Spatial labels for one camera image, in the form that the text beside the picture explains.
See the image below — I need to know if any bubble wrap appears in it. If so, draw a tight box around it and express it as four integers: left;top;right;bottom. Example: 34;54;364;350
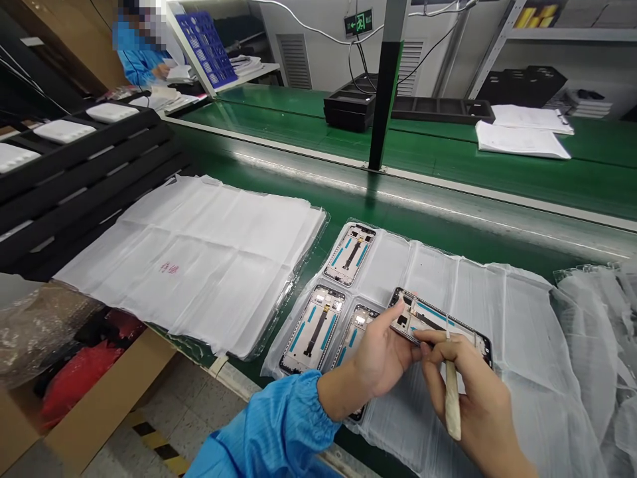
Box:
0;271;110;390

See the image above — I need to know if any green exit sign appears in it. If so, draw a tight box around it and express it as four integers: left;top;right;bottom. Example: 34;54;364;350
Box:
344;9;375;37

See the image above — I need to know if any pile of clear trays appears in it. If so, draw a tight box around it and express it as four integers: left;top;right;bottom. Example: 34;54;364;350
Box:
551;258;637;478

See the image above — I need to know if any blue plastic crate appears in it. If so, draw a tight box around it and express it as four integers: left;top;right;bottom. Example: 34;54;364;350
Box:
174;11;238;98

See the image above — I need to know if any cardboard box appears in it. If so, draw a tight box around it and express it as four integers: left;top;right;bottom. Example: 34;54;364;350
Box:
0;318;179;475

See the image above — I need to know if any white vented cabinet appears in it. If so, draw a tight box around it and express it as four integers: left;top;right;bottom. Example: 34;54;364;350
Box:
247;0;471;99

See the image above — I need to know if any grey metal shelf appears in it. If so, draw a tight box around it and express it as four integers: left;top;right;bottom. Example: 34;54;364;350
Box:
466;0;637;120

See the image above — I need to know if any black pole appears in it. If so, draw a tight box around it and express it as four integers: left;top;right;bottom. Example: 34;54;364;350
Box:
367;0;403;174

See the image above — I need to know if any stack of white paper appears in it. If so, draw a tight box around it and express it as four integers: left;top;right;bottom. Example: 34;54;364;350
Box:
474;119;573;161

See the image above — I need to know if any red plastic bag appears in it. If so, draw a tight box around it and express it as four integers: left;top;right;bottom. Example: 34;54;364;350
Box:
38;342;128;432

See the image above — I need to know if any white foam insert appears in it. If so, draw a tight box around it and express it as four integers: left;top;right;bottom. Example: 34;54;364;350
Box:
0;141;42;175
85;101;141;123
33;119;98;146

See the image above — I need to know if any white foam sheet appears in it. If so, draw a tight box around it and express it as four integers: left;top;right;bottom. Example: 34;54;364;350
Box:
348;238;624;478

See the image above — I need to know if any person's right hand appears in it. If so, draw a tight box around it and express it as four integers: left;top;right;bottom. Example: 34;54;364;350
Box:
415;330;514;451

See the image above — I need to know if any clipped stack of paper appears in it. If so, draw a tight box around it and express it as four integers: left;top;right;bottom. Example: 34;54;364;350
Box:
490;103;576;136

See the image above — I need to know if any black phone frame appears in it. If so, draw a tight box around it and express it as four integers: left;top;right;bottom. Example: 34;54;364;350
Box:
332;302;385;373
322;222;375;289
388;286;494;372
278;284;348;377

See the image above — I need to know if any person's left hand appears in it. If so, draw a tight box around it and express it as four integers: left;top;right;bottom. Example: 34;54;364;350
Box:
347;302;425;399

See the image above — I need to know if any stack of long black trays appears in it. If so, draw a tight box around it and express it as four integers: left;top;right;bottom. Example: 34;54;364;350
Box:
0;102;201;281

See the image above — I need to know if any cream pointed stick tool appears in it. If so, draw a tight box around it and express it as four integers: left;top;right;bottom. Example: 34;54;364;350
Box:
444;312;462;442

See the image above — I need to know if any green conveyor belt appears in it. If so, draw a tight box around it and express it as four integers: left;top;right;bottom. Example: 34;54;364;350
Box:
163;81;637;262

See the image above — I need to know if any stack of white foam sheets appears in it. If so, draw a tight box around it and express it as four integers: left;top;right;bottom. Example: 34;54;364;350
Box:
51;171;332;363

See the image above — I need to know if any black cable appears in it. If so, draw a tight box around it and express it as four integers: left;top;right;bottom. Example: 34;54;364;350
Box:
347;35;370;93

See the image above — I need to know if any flat black compartment tray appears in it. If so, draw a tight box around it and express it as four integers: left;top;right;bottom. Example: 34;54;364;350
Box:
390;93;497;126

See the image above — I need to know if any stack of small black trays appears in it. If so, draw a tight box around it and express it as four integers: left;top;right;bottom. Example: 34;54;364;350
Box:
322;74;378;133

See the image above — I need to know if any clear plastic blister tray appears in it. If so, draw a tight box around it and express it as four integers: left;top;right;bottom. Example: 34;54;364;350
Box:
259;216;558;478

